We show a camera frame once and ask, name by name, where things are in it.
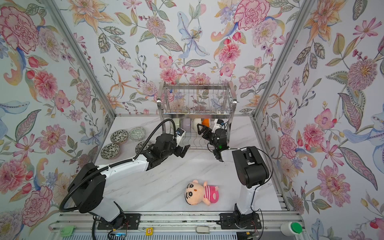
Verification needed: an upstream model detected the cartoon boy plush doll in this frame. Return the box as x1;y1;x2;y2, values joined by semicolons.
184;180;220;206

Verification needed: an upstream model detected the aluminium corner post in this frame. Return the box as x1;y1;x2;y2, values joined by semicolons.
253;0;314;120
42;0;117;120

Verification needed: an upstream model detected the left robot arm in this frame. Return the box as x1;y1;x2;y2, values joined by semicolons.
60;128;189;229

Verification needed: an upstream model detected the dark patterned bowl front-left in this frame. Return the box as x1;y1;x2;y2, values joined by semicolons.
100;143;120;160

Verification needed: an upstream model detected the light green bowl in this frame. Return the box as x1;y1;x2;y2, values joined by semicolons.
173;118;181;130

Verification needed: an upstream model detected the left aluminium corner post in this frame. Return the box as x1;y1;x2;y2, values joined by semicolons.
42;0;117;120

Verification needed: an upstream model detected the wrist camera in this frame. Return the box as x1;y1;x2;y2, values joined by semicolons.
176;128;186;146
212;119;225;133

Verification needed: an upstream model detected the dark patterned bowl centre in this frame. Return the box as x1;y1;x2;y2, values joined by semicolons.
135;141;153;154

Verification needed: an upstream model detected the dark patterned bowl back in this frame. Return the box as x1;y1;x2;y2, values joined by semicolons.
110;130;129;145

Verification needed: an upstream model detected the grey clip on rail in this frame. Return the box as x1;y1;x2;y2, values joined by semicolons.
196;226;210;234

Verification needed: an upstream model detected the steel two-tier dish rack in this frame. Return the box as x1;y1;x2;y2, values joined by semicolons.
156;82;238;150

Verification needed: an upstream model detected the green emergency button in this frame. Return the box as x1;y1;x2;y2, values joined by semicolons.
280;222;303;237

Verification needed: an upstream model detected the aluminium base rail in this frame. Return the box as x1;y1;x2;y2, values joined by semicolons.
49;210;302;233

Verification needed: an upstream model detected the black corrugated cable conduit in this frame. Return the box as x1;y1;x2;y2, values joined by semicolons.
59;118;178;213

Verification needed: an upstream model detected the lilac purple bowl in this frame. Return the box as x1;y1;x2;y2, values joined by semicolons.
181;118;192;133

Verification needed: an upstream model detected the green tag on rail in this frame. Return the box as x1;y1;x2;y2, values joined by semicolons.
61;226;75;238

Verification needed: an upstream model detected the pale green patterned bowl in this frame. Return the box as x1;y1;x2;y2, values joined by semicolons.
129;127;146;142

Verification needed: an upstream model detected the white bowl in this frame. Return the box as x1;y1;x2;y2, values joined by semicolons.
202;119;210;128

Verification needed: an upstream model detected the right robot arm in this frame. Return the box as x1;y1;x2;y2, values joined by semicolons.
197;124;272;230

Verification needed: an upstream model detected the right aluminium corner post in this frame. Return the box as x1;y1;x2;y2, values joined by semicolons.
253;0;314;120

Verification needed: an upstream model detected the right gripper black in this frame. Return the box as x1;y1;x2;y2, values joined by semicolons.
198;124;220;151

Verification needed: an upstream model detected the cream bowl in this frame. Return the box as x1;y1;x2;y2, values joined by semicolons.
191;119;202;133

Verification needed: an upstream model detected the yellow sticker on rail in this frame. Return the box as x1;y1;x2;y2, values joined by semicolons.
146;228;154;236

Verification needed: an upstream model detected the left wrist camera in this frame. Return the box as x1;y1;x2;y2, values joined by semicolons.
176;128;186;146

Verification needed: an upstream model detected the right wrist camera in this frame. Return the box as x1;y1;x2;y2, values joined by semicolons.
212;119;225;133

